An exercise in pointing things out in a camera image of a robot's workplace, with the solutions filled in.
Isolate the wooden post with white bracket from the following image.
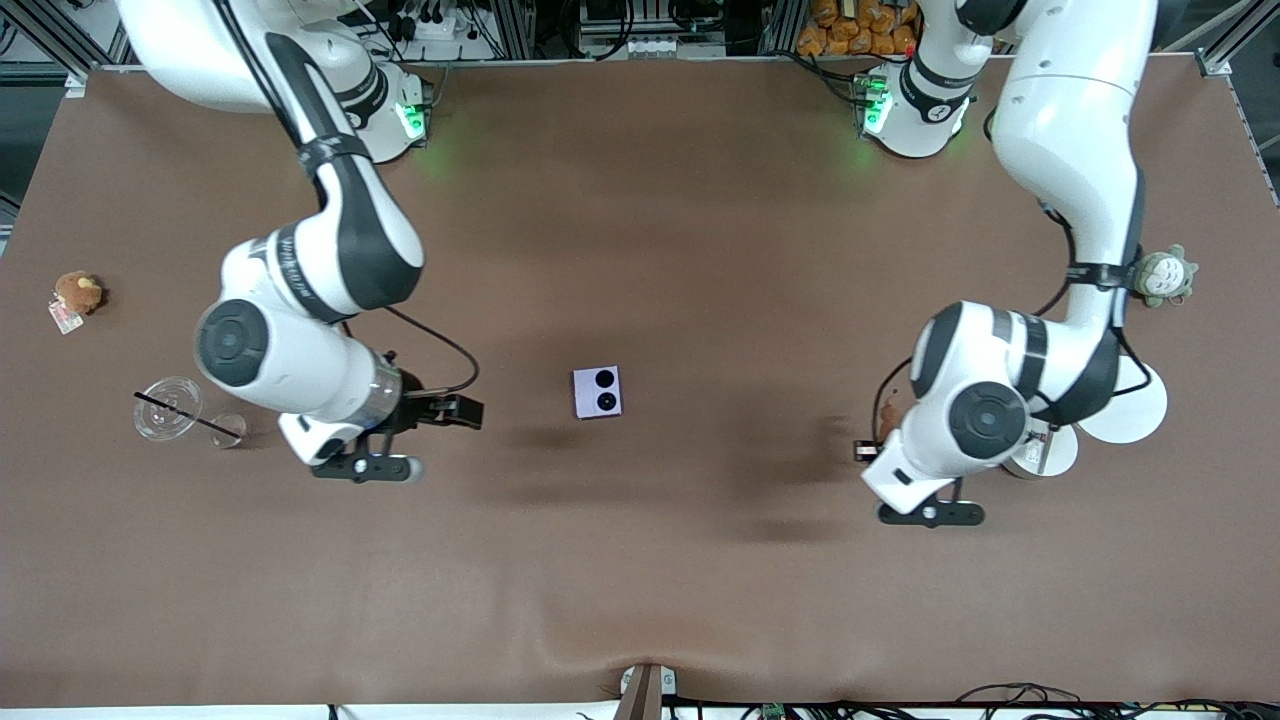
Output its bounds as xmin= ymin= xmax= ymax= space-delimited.
xmin=615 ymin=663 xmax=678 ymax=720

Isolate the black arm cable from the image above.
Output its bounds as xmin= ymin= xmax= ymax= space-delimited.
xmin=870 ymin=100 xmax=1151 ymax=446
xmin=210 ymin=0 xmax=482 ymax=401

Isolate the black drinking straw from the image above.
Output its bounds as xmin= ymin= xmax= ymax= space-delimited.
xmin=133 ymin=392 xmax=229 ymax=435

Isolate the lavender box with black dots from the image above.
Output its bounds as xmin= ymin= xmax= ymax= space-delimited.
xmin=572 ymin=365 xmax=624 ymax=421

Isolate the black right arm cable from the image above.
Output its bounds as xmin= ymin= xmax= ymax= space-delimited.
xmin=210 ymin=0 xmax=482 ymax=401

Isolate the clear plastic cup with lid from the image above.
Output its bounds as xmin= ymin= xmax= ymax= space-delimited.
xmin=133 ymin=375 xmax=249 ymax=449

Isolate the white round plate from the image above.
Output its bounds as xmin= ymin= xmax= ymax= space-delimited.
xmin=1078 ymin=355 xmax=1169 ymax=445

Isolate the brown plush toy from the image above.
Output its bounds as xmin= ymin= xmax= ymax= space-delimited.
xmin=54 ymin=271 xmax=105 ymax=316

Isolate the aluminium frame profile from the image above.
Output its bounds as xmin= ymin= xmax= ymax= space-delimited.
xmin=0 ymin=0 xmax=126 ymax=96
xmin=1195 ymin=0 xmax=1280 ymax=206

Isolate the aluminium table edge rail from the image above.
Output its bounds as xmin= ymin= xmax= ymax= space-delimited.
xmin=430 ymin=55 xmax=871 ymax=67

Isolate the white power strip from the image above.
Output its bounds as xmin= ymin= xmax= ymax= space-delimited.
xmin=385 ymin=0 xmax=471 ymax=43

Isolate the white paper cup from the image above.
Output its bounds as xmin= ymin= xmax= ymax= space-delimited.
xmin=1003 ymin=420 xmax=1080 ymax=481

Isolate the pile of orange plush toys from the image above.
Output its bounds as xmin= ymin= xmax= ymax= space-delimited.
xmin=795 ymin=0 xmax=921 ymax=58

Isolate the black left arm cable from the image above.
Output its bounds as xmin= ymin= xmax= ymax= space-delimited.
xmin=870 ymin=100 xmax=1151 ymax=446

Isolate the grey white Totoro plush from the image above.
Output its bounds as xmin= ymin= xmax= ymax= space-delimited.
xmin=1133 ymin=244 xmax=1199 ymax=309

